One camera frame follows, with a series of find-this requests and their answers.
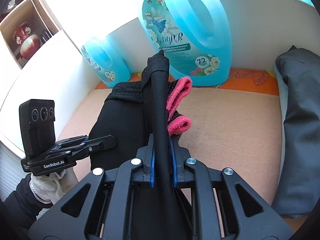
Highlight black pants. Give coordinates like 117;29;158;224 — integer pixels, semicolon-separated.
89;50;191;239

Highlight black sleeve forearm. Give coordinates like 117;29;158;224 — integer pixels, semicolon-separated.
4;174;53;230

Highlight left white gloved hand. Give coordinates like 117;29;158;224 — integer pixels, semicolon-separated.
29;167;78;204

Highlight blue detergent jug left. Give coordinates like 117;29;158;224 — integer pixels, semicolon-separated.
81;36;131;88

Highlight blue detergent jug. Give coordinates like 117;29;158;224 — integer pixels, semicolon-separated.
81;36;131;88
138;0;232;87

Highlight red ceramic vase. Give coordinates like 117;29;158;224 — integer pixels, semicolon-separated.
13;22;41;60

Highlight orange floral bedsheet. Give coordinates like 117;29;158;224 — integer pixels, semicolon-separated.
193;68;279;96

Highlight wooden shelf unit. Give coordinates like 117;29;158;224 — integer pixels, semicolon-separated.
1;0;62;69

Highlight blue detergent jug right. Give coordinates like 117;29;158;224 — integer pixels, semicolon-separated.
138;0;232;87

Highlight grey folded pants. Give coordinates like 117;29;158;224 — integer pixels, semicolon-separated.
272;46;319;218

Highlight black camera box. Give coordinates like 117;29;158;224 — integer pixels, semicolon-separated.
19;99;55;159

